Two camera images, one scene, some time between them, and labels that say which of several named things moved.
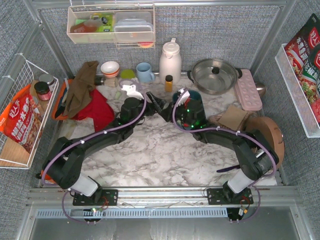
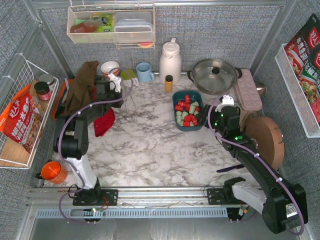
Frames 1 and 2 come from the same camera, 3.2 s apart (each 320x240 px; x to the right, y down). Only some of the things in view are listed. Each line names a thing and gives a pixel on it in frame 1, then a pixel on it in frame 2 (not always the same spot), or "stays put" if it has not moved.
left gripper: (151, 104) to (100, 88)
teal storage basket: (192, 109) stays put
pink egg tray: (247, 91) stays put
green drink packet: (107, 19) stays put
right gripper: (171, 114) to (207, 116)
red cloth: (100, 110) stays put
